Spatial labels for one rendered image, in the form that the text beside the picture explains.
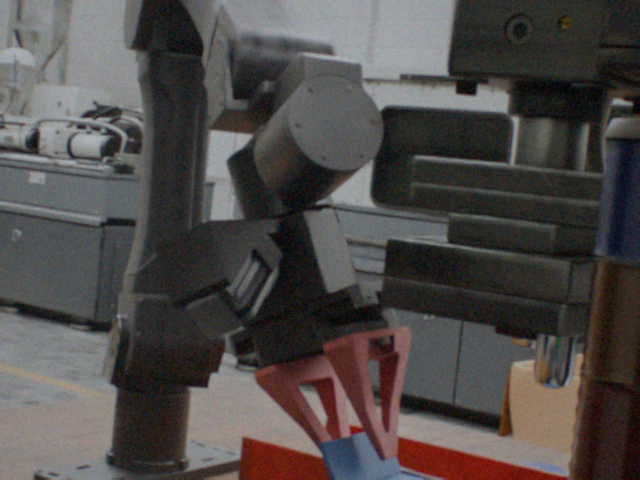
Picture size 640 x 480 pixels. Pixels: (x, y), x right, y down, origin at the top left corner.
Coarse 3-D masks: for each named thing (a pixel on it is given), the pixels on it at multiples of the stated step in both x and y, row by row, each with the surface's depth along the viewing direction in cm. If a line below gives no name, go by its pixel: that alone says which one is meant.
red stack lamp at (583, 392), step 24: (600, 384) 35; (624, 384) 36; (576, 408) 37; (600, 408) 35; (624, 408) 35; (576, 432) 36; (600, 432) 35; (624, 432) 35; (576, 456) 36; (600, 456) 35; (624, 456) 35
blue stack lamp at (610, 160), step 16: (608, 144) 36; (624, 144) 35; (608, 160) 36; (624, 160) 35; (608, 176) 36; (624, 176) 35; (608, 192) 36; (624, 192) 35; (608, 208) 36; (624, 208) 35; (608, 224) 36; (624, 224) 35; (608, 240) 36; (624, 240) 35; (608, 256) 35; (624, 256) 35
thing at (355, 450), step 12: (324, 444) 71; (336, 444) 72; (348, 444) 73; (360, 444) 74; (324, 456) 71; (336, 456) 71; (348, 456) 72; (360, 456) 73; (372, 456) 74; (336, 468) 71; (348, 468) 72; (360, 468) 73; (372, 468) 74; (384, 468) 75; (396, 468) 76
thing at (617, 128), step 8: (616, 120) 36; (624, 120) 35; (632, 120) 35; (608, 128) 36; (616, 128) 36; (624, 128) 35; (632, 128) 35; (608, 136) 36; (616, 136) 35; (624, 136) 35; (632, 136) 35
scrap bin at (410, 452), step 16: (352, 432) 102; (256, 448) 94; (272, 448) 93; (288, 448) 92; (400, 448) 100; (416, 448) 99; (432, 448) 98; (448, 448) 97; (240, 464) 95; (256, 464) 94; (272, 464) 93; (288, 464) 92; (304, 464) 91; (320, 464) 90; (400, 464) 100; (416, 464) 99; (432, 464) 98; (448, 464) 97; (464, 464) 97; (480, 464) 96; (496, 464) 95; (512, 464) 94
